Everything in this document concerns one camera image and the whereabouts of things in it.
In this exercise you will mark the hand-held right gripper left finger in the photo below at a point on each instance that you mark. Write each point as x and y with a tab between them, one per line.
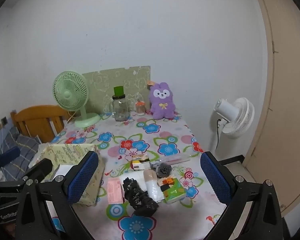
82	177

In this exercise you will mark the purple plush bunny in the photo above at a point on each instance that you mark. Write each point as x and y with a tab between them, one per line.
162	105

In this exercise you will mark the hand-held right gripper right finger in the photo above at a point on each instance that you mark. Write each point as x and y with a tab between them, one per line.
215	180

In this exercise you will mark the floral tablecloth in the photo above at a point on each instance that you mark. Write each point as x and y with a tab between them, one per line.
165	135

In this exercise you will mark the small jar orange lid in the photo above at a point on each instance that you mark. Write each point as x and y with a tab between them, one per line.
140	108

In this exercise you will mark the pink packet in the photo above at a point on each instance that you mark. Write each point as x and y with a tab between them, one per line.
113	191

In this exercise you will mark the grey knitted sock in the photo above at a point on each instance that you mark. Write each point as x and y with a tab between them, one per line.
163	168

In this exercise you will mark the pale patterned storage box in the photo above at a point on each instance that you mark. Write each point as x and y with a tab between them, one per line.
65	151

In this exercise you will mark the wooden chair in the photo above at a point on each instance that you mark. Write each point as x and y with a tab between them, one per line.
37	120

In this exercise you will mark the blue plaid bedding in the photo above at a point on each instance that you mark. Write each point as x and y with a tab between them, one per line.
22	145

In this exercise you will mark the beige soft roll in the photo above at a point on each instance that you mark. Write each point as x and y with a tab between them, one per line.
150	176

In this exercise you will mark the clear plastic package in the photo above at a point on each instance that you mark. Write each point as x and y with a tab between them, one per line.
175	158

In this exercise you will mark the white standing fan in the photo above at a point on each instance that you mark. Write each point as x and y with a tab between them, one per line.
240	120

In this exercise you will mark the glass jar mug green lid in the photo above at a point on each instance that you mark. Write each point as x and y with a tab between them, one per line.
120	110

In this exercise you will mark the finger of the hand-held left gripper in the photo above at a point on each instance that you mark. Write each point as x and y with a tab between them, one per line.
8	154
41	167

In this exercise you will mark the green tissue pack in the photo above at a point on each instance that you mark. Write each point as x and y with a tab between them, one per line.
175	192

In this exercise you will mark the green patterned board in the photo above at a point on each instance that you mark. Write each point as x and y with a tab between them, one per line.
130	80

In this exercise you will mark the beige door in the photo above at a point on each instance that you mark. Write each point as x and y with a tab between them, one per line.
290	105

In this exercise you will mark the yellow snack packet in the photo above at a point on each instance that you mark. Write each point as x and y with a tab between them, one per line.
138	165

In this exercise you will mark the black plastic bag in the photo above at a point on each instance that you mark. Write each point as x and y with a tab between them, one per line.
137	197

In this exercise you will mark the green desk fan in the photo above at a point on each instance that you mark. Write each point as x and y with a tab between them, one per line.
70	91

